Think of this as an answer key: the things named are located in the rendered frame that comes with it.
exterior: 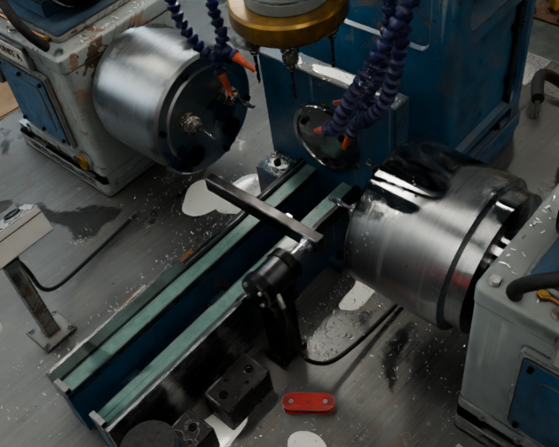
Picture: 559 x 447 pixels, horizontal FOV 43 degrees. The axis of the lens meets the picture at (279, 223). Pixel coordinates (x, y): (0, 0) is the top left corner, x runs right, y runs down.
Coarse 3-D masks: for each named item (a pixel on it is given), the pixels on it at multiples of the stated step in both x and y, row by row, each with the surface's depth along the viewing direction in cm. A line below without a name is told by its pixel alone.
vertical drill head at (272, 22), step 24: (240, 0) 104; (264, 0) 99; (288, 0) 99; (312, 0) 99; (336, 0) 101; (240, 24) 101; (264, 24) 99; (288, 24) 99; (312, 24) 99; (336, 24) 101; (288, 48) 102
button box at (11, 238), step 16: (32, 208) 117; (0, 224) 118; (16, 224) 115; (32, 224) 117; (48, 224) 118; (0, 240) 114; (16, 240) 115; (32, 240) 117; (0, 256) 114; (16, 256) 116
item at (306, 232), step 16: (208, 176) 125; (224, 192) 123; (240, 192) 121; (240, 208) 122; (256, 208) 118; (272, 208) 118; (272, 224) 118; (288, 224) 115; (304, 224) 115; (304, 240) 113; (320, 240) 112
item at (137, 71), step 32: (128, 32) 136; (160, 32) 133; (128, 64) 130; (160, 64) 127; (192, 64) 126; (224, 64) 133; (96, 96) 137; (128, 96) 129; (160, 96) 124; (192, 96) 129; (224, 96) 133; (128, 128) 132; (160, 128) 127; (192, 128) 129; (224, 128) 140; (160, 160) 131; (192, 160) 136
